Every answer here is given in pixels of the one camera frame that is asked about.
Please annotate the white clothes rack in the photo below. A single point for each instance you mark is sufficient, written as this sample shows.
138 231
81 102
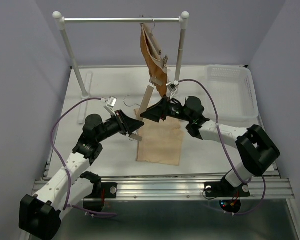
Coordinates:
85 85

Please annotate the aluminium mounting rail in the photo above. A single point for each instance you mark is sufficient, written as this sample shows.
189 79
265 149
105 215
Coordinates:
184 188

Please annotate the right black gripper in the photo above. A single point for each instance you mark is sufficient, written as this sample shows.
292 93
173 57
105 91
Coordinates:
159 111

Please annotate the beige underwear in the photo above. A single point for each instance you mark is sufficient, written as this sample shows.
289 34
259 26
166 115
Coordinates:
161 142

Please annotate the white plastic basket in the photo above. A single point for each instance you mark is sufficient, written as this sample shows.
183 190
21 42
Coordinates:
233 93

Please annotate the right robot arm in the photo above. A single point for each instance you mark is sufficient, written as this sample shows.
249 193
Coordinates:
256 149

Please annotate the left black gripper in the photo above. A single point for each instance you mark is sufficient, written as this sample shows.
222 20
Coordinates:
126 124

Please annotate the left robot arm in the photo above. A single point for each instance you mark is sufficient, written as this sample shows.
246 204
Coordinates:
41 214

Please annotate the wooden clip hanger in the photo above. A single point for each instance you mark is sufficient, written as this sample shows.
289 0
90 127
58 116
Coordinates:
146 98

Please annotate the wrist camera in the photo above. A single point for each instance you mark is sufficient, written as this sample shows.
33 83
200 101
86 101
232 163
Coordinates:
172 89
110 104

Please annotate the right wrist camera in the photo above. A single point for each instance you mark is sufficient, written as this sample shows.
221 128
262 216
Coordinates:
172 89

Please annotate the brown underwear on hanger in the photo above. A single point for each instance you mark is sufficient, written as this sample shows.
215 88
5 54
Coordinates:
154 66

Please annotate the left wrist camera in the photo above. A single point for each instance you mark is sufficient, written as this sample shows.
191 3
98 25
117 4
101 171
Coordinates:
110 104

